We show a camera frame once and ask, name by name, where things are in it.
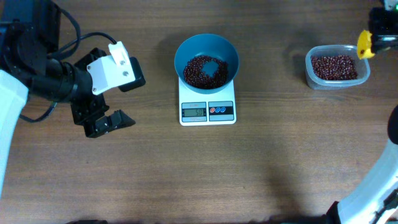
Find white digital kitchen scale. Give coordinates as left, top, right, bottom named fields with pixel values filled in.
left=178, top=78, right=237, bottom=126

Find blue plastic bowl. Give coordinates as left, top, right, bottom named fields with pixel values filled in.
left=174, top=34, right=240, bottom=93

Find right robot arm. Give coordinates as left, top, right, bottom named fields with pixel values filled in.
left=325, top=1, right=397, bottom=223

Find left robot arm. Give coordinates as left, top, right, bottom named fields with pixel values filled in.
left=1, top=1, right=146, bottom=172

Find yellow plastic measuring scoop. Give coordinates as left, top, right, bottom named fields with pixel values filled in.
left=357, top=30, right=375, bottom=60

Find clear plastic container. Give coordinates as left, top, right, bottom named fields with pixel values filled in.
left=305, top=45, right=371, bottom=90

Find red adzuki beans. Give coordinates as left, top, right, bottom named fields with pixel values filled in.
left=183, top=55, right=228, bottom=90

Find left black cable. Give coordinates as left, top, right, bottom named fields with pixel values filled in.
left=19, top=7, right=118, bottom=123

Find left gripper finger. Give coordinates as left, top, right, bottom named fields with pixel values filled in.
left=83, top=110, right=136, bottom=138
left=118, top=57, right=146, bottom=92

